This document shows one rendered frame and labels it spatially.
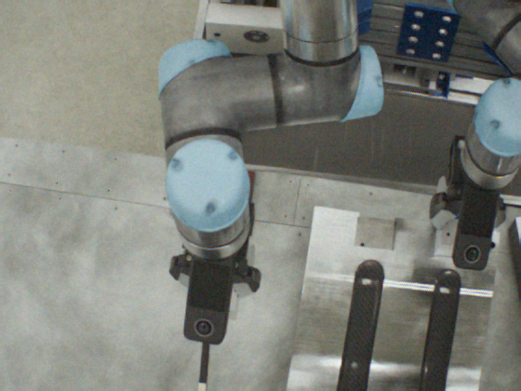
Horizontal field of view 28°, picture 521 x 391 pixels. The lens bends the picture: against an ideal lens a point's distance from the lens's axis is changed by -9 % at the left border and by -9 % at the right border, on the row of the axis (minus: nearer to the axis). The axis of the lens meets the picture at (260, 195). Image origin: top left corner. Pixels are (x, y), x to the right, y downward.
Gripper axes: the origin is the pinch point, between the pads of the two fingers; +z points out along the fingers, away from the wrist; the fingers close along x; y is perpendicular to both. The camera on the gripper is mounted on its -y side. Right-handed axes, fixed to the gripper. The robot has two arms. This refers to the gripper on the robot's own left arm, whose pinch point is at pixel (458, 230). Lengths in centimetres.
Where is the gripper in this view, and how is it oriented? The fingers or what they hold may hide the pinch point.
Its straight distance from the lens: 143.1
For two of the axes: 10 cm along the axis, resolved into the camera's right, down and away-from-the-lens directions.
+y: 1.5, -9.3, 3.3
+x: -9.9, -1.4, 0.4
